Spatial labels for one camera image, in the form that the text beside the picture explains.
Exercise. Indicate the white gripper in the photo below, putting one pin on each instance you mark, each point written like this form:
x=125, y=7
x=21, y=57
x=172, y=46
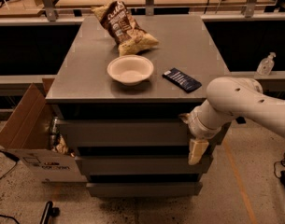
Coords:
x=197, y=126

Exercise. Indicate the grey top drawer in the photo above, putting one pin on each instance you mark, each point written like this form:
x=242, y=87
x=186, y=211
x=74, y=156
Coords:
x=125, y=133

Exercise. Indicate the grey drawer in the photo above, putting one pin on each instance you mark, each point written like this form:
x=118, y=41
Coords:
x=143, y=165
x=125, y=133
x=165, y=189

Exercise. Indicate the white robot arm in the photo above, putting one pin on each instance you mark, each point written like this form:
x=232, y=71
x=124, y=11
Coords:
x=227, y=99

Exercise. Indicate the grey drawer cabinet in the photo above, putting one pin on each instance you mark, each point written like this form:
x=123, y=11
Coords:
x=83, y=90

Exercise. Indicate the grey middle drawer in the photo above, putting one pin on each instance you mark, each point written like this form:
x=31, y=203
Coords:
x=143, y=165

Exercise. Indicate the grey bottom drawer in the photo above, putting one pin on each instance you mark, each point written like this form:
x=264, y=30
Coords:
x=165, y=189

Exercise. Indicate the open cardboard box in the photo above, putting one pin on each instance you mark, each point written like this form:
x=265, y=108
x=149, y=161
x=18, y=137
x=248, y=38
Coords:
x=30, y=134

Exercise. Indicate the dark blue snack packet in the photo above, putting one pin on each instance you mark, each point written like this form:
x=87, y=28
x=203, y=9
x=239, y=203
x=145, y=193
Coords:
x=182, y=80

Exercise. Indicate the white paper bowl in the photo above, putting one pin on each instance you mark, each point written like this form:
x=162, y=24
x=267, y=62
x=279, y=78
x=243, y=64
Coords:
x=130, y=70

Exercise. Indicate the clear sanitizer pump bottle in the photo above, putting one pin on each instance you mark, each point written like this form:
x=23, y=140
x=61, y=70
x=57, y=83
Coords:
x=266, y=64

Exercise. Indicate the brown chip bag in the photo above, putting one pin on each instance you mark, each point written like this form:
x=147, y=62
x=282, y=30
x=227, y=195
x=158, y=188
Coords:
x=122, y=26

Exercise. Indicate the black object on floor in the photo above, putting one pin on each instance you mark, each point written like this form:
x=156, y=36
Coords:
x=50, y=213

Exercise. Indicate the metal guard railing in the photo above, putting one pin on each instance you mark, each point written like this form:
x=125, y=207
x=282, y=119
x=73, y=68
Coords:
x=19, y=11

